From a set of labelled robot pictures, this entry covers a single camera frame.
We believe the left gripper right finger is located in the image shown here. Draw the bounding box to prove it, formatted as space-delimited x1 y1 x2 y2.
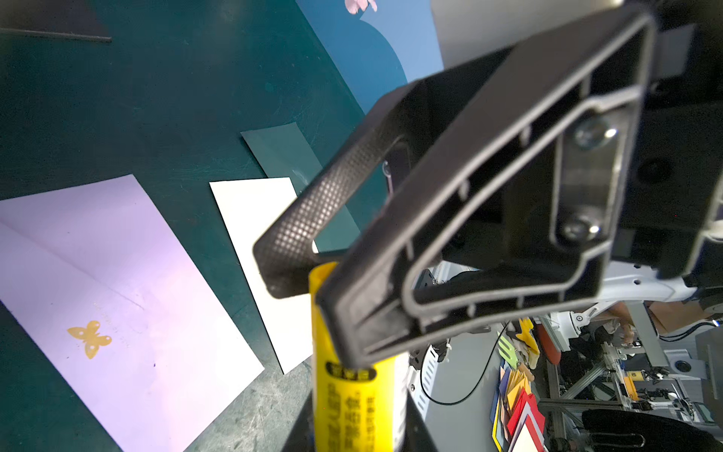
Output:
404 394 438 452

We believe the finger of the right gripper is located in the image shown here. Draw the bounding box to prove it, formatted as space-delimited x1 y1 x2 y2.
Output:
319 6 655 367
256 49 509 297

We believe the right aluminium frame post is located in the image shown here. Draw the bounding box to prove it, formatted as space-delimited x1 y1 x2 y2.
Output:
431 0 622 69

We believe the cream yellow envelope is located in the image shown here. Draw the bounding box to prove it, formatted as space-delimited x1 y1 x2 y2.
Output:
210 178 313 374

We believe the dark green envelope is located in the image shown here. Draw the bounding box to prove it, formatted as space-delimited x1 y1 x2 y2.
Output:
241 122 360 252

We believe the purple envelope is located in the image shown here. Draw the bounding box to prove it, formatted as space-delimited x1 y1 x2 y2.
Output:
1 175 263 451

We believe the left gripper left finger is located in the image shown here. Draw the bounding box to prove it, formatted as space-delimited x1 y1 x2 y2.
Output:
281 395 314 452

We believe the fallen pink blossom branch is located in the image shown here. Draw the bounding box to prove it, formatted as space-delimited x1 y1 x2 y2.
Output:
344 0 378 15

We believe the yellow glue stick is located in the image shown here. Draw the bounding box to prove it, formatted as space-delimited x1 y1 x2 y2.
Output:
309 263 409 452

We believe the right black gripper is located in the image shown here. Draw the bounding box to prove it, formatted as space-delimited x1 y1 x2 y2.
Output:
612 1 722 291

